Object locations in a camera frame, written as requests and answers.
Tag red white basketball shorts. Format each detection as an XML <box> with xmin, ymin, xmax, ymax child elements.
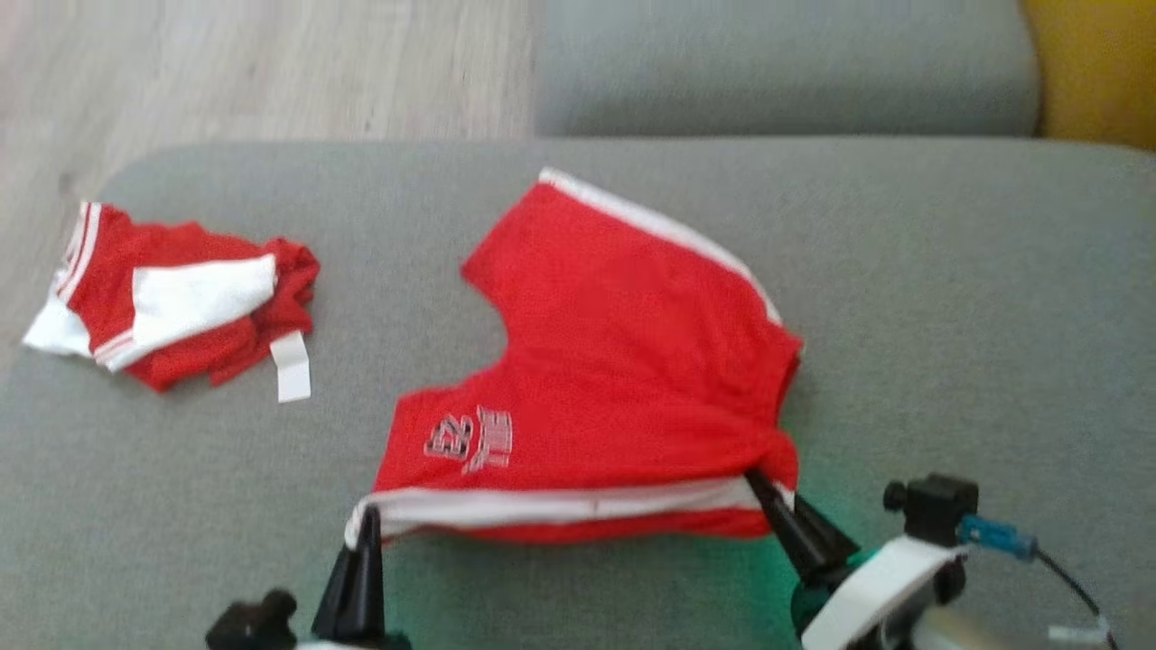
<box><xmin>345</xmin><ymin>167</ymin><xmax>805</xmax><ymax>550</ymax></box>

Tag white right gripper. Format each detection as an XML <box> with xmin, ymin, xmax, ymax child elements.
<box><xmin>744</xmin><ymin>469</ymin><xmax>969</xmax><ymax>650</ymax></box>

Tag mustard yellow cushion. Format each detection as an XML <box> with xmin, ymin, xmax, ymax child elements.
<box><xmin>1021</xmin><ymin>0</ymin><xmax>1156</xmax><ymax>151</ymax></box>

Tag grey sofa seat cushion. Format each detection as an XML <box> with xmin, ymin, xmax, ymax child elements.
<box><xmin>0</xmin><ymin>135</ymin><xmax>1156</xmax><ymax>650</ymax></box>

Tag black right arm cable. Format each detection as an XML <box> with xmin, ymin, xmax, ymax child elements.
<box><xmin>1030</xmin><ymin>546</ymin><xmax>1123</xmax><ymax>650</ymax></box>

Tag red white basketball jersey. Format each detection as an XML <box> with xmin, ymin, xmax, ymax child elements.
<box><xmin>22</xmin><ymin>200</ymin><xmax>322</xmax><ymax>404</ymax></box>

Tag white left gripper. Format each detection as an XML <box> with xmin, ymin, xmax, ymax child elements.
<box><xmin>294</xmin><ymin>506</ymin><xmax>413</xmax><ymax>650</ymax></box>

